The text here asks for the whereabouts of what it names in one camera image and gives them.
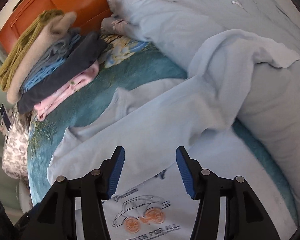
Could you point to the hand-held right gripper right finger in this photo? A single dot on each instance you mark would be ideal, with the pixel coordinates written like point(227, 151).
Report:
point(185, 172)

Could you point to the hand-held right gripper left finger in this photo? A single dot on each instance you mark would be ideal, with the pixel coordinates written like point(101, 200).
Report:
point(116, 172)

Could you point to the light blue printed shirt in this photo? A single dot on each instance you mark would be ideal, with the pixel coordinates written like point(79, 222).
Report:
point(165, 110)

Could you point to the grey leaf pattern pillow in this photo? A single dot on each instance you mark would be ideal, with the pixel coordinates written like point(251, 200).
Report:
point(15, 150)

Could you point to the teal floral blanket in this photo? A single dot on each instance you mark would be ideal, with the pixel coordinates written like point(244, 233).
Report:
point(90, 97)

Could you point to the pink folded garment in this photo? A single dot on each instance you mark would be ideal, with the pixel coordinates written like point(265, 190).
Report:
point(65, 90)

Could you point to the smartphone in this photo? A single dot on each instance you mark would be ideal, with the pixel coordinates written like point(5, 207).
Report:
point(5, 116)

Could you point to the dark navy folded garment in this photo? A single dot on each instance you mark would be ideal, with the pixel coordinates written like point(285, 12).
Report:
point(72, 65)

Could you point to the sky blue folded garment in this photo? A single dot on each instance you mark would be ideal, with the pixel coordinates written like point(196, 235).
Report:
point(40, 76)

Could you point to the beige fuzzy sweater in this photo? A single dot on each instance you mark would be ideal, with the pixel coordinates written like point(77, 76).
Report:
point(27, 65)

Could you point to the olive green knit sweater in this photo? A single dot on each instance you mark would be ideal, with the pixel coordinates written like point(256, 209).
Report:
point(22, 45)

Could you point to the light blue flowered duvet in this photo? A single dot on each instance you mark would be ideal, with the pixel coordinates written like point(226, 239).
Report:
point(177, 12)

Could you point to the orange wooden headboard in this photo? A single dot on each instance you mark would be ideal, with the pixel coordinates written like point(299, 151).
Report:
point(65, 0)

